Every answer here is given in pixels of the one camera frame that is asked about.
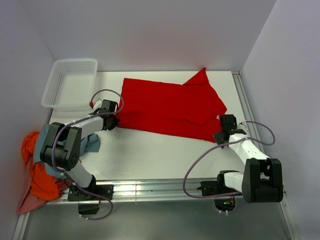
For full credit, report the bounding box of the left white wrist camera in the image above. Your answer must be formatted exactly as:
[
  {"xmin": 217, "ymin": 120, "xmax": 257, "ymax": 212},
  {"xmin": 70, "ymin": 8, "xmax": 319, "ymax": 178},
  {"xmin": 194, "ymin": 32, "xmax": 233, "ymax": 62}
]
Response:
[{"xmin": 89, "ymin": 99, "xmax": 103, "ymax": 110}]

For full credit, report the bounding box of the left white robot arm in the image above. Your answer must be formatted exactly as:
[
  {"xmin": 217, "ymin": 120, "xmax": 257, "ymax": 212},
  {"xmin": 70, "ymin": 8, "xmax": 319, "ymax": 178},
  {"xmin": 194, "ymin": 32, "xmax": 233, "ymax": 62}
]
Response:
[{"xmin": 39, "ymin": 100, "xmax": 120, "ymax": 200}]

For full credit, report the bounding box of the blue grey t shirt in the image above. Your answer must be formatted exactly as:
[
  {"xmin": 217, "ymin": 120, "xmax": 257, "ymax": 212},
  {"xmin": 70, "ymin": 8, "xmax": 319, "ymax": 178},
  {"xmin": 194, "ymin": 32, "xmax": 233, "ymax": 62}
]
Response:
[{"xmin": 33, "ymin": 124, "xmax": 101, "ymax": 179}]

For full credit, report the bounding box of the aluminium right side rail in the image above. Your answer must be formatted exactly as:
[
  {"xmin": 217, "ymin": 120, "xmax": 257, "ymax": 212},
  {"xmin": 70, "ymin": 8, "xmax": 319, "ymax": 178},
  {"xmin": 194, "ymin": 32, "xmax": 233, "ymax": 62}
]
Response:
[{"xmin": 231, "ymin": 70, "xmax": 273, "ymax": 178}]

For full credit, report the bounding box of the pink t shirt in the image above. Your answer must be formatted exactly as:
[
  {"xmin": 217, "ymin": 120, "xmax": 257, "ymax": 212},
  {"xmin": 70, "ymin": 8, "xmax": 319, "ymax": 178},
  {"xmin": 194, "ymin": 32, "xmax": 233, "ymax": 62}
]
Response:
[{"xmin": 16, "ymin": 170, "xmax": 70, "ymax": 215}]

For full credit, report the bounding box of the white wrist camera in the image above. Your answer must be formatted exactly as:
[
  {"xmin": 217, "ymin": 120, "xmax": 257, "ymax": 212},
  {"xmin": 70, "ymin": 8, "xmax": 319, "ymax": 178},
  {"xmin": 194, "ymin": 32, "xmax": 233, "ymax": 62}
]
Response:
[
  {"xmin": 89, "ymin": 99, "xmax": 103, "ymax": 110},
  {"xmin": 238, "ymin": 121, "xmax": 249, "ymax": 132}
]

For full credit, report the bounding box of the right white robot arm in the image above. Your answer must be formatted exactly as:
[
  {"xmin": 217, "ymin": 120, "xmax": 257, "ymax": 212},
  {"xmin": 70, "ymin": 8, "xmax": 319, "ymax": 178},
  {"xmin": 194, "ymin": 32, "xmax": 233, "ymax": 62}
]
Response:
[{"xmin": 214, "ymin": 114, "xmax": 284, "ymax": 203}]

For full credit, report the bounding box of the white plastic perforated basket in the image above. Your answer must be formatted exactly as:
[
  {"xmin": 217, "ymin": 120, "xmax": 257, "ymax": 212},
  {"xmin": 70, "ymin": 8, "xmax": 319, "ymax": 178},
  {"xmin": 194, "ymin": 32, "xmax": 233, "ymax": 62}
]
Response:
[{"xmin": 41, "ymin": 58, "xmax": 98, "ymax": 112}]

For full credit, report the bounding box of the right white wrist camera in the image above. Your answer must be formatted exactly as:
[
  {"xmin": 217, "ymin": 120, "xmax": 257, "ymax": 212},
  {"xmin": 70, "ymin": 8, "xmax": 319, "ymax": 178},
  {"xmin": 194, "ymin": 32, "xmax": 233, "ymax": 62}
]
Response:
[{"xmin": 238, "ymin": 121, "xmax": 249, "ymax": 132}]

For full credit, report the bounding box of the red t shirt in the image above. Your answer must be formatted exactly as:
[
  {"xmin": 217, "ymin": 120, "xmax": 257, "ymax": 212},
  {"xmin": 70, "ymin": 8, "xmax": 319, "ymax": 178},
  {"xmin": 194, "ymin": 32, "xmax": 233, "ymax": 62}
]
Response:
[{"xmin": 117, "ymin": 68, "xmax": 227, "ymax": 143}]

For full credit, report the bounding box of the aluminium front rail frame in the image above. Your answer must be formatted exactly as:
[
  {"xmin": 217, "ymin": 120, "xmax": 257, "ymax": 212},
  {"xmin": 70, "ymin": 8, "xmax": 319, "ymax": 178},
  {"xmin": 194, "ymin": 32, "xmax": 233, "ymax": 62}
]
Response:
[{"xmin": 13, "ymin": 179, "xmax": 291, "ymax": 240}]

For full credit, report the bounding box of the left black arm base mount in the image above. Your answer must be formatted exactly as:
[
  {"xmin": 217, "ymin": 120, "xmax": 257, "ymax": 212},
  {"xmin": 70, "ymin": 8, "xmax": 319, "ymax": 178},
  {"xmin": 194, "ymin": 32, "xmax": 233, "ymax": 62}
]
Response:
[{"xmin": 67, "ymin": 184, "xmax": 114, "ymax": 217}]

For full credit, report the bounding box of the orange t shirt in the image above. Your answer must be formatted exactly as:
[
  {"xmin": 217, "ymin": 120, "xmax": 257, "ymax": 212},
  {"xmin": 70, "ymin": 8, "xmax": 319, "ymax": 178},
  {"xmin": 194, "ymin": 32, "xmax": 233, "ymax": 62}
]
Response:
[{"xmin": 21, "ymin": 131, "xmax": 68, "ymax": 201}]

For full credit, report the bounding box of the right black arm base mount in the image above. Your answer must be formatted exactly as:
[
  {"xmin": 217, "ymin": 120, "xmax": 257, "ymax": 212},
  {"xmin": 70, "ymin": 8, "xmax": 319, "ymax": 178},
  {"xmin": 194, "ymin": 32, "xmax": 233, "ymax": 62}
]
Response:
[{"xmin": 197, "ymin": 180, "xmax": 236, "ymax": 211}]

